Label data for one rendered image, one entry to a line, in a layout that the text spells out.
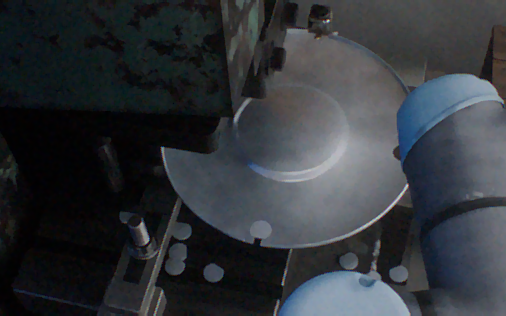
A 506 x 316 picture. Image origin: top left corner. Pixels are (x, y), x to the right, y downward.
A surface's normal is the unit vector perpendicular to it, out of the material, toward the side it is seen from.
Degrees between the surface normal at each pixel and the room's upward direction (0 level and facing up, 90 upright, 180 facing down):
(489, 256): 15
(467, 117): 0
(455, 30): 0
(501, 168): 24
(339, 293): 0
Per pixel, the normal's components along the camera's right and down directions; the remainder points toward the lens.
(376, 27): -0.04, -0.56
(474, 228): -0.35, -0.51
